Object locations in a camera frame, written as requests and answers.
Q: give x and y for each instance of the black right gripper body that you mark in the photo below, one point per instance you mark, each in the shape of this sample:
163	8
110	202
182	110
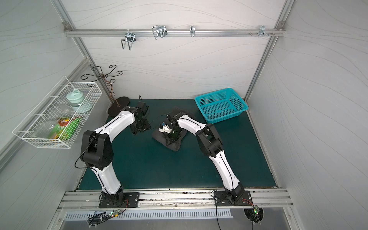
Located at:
172	135

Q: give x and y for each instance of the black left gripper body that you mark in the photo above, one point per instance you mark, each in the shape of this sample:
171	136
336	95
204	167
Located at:
141	125

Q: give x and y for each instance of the dark grey long pants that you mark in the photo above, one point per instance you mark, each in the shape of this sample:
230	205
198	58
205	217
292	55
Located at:
160	137

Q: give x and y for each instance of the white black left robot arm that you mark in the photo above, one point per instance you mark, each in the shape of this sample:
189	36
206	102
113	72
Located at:
88	148

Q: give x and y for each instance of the dark oval stand base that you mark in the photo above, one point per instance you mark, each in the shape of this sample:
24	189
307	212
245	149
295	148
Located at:
117	106

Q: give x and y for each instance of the teal plastic mesh basket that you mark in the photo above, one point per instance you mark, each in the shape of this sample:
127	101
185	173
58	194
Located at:
220	105

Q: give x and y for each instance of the ornate metal hook stand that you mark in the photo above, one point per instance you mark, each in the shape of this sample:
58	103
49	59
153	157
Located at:
107	78

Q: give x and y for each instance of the pale green lidded jar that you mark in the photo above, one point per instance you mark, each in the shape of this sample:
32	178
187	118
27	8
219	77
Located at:
77	101

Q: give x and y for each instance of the green snack packet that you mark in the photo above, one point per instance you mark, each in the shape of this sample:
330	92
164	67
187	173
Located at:
65	128

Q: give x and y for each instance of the white vent strip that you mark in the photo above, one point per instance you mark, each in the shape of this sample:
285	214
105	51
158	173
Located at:
175	214

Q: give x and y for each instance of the double metal hook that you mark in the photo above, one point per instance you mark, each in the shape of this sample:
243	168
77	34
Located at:
128	41

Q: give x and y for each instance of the curved metal hook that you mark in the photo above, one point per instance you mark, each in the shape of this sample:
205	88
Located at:
159	31

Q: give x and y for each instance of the small metal hook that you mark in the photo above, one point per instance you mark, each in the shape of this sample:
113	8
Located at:
192	31

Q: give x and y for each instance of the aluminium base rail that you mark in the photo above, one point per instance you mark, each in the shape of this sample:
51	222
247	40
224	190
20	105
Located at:
178	198

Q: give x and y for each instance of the white wire wall basket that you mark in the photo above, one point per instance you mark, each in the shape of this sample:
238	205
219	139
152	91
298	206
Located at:
36	126

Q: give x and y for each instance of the aluminium top rail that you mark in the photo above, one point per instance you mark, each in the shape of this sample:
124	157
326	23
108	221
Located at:
171	32

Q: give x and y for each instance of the metal bracket hook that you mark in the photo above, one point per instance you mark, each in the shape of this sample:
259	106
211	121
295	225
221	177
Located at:
262	32

